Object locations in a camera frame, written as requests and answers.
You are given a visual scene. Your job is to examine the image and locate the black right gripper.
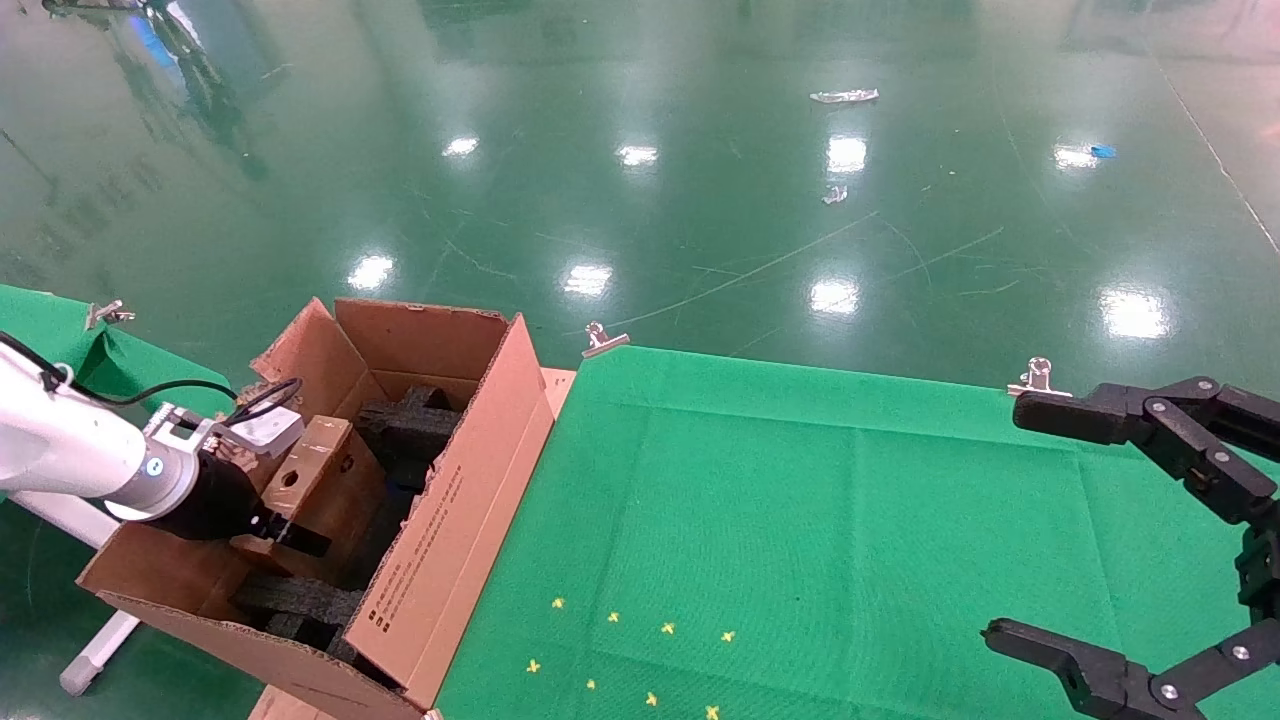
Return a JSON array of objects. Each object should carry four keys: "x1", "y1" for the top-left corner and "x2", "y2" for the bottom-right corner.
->
[{"x1": 983, "y1": 377, "x2": 1280, "y2": 720}]

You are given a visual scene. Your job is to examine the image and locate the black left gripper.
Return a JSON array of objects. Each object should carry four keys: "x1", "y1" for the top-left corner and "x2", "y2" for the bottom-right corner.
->
[{"x1": 150, "y1": 450, "x2": 333, "y2": 559}]

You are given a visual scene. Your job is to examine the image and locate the small brown cardboard box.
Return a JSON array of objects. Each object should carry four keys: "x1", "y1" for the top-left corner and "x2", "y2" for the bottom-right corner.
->
[{"x1": 232, "y1": 415, "x2": 386, "y2": 586}]

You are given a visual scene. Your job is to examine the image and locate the large open cardboard carton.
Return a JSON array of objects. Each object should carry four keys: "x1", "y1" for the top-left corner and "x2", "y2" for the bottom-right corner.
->
[{"x1": 78, "y1": 297, "x2": 578, "y2": 720}]

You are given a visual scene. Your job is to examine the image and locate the black foam insert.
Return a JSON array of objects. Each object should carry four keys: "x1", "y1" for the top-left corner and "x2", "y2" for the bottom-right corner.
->
[
  {"x1": 355, "y1": 385, "x2": 466, "y2": 491},
  {"x1": 232, "y1": 572, "x2": 366, "y2": 663}
]

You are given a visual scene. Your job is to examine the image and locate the white tubular table leg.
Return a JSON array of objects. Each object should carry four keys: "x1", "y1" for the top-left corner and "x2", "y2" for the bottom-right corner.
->
[{"x1": 10, "y1": 490, "x2": 141, "y2": 696}]

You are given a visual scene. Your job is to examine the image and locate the large green table cloth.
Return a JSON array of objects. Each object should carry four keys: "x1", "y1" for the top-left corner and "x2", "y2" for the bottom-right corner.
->
[{"x1": 435, "y1": 345, "x2": 1280, "y2": 720}]

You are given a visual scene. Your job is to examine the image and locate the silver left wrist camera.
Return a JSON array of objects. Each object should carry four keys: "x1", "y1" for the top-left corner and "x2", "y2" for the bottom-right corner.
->
[{"x1": 145, "y1": 403, "x2": 306, "y2": 463}]

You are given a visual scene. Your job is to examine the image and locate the black cable with yellow tag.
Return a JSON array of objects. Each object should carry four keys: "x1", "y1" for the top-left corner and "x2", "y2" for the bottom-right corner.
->
[{"x1": 228, "y1": 376, "x2": 304, "y2": 426}]

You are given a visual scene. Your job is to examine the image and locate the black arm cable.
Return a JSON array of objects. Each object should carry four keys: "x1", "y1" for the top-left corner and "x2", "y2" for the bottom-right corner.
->
[{"x1": 0, "y1": 330, "x2": 241, "y2": 409}]

